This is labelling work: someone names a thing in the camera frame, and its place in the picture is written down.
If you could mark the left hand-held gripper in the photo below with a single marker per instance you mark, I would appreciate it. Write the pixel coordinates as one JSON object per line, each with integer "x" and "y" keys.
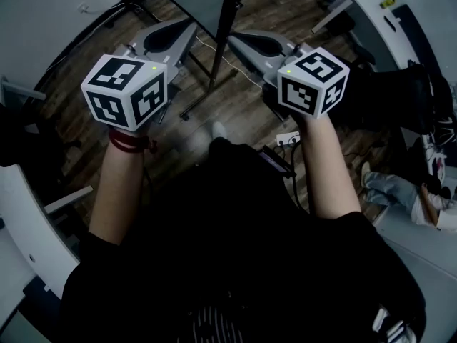
{"x": 118, "y": 95}

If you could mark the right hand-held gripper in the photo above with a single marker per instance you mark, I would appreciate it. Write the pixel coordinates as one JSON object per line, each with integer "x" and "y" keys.
{"x": 310, "y": 84}

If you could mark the person's right forearm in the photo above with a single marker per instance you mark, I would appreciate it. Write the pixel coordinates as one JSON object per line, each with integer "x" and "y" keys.
{"x": 328, "y": 173}

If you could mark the person's left forearm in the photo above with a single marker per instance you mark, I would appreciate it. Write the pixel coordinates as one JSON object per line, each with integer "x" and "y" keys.
{"x": 114, "y": 191}

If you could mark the person's right white shoe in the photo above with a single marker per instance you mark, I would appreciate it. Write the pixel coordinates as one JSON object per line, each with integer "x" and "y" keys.
{"x": 219, "y": 130}

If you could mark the white power strip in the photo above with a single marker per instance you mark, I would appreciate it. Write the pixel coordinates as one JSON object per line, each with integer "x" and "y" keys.
{"x": 287, "y": 138}

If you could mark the red wrist band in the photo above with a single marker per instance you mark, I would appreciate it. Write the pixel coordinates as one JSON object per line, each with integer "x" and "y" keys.
{"x": 126, "y": 143}

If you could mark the black waist device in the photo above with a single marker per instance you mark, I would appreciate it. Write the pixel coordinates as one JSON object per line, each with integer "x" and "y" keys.
{"x": 275, "y": 161}

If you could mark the white curved desk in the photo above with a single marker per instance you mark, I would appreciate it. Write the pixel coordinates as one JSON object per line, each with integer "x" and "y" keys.
{"x": 371, "y": 23}
{"x": 21, "y": 220}

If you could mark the small yellow object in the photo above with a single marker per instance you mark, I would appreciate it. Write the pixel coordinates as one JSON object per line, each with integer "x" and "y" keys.
{"x": 387, "y": 3}

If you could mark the black office chair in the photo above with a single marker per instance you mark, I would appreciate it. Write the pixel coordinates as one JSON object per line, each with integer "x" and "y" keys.
{"x": 392, "y": 98}
{"x": 25, "y": 138}

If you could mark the dark blue desk panel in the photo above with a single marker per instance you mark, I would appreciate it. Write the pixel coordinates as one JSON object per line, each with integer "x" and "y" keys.
{"x": 43, "y": 298}
{"x": 414, "y": 34}

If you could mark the person's black shirt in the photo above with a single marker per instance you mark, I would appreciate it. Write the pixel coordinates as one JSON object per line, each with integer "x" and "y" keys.
{"x": 228, "y": 256}

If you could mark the white pink packet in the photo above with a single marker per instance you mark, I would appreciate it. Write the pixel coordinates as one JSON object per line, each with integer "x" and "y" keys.
{"x": 438, "y": 163}

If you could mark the light grey desk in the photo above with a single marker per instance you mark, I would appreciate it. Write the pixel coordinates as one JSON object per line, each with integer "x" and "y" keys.
{"x": 425, "y": 270}

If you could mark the black white striped pouch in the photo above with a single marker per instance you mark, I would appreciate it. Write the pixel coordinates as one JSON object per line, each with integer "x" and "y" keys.
{"x": 391, "y": 329}

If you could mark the white wall outlet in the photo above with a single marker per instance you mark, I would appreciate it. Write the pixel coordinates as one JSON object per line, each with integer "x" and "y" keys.
{"x": 84, "y": 8}

